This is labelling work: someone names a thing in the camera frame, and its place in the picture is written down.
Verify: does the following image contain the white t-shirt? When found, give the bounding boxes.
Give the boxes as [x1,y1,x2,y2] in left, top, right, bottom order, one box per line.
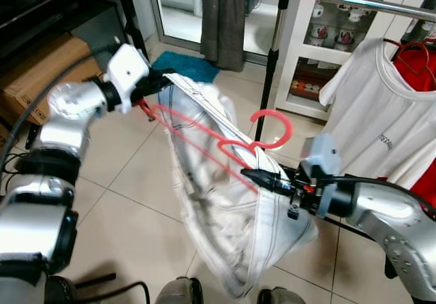
[319,37,436,190]

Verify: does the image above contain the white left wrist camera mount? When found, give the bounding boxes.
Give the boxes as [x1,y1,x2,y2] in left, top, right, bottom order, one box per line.
[104,43,151,115]

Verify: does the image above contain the black desk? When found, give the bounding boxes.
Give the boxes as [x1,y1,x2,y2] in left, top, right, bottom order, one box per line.
[0,0,148,59]

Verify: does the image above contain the grey right robot foot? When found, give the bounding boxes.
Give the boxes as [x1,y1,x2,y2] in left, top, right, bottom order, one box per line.
[257,287,298,304]

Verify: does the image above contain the chrome clothes rack rail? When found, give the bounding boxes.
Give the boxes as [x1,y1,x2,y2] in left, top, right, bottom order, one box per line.
[269,0,436,22]

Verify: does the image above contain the plain red shirt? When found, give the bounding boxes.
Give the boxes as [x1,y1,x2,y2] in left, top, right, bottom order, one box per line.
[392,42,436,211]

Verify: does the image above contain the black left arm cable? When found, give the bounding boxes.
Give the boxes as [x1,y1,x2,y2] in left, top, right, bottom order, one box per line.
[0,45,120,175]

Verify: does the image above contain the grey curtain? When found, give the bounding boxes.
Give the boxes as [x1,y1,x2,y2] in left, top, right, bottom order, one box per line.
[200,0,247,73]

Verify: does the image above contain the glass sliding door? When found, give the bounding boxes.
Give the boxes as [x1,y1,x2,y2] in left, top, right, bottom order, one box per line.
[146,0,280,65]

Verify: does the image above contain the white denim trousers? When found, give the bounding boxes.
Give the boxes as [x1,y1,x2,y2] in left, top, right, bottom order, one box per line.
[160,72,318,299]

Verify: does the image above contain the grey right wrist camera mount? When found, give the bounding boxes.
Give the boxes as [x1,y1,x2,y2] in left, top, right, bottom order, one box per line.
[300,134,342,217]

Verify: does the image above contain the red plastic hanger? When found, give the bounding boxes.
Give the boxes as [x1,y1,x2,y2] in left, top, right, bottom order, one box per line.
[136,100,294,196]

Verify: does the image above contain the black clothes rack post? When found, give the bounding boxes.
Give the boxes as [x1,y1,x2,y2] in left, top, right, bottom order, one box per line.
[255,0,287,125]

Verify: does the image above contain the white glass display cabinet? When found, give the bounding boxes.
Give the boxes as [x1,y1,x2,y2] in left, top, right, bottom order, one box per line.
[272,0,436,121]

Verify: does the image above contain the thin red hanger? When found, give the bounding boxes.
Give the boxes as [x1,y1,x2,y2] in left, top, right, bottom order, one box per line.
[388,35,436,80]

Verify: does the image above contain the brown cardboard box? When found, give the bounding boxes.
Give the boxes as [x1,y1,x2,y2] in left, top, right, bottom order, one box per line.
[0,35,104,125]

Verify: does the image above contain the teal floor mat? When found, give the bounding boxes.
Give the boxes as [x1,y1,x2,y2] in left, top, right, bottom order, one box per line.
[151,50,221,85]

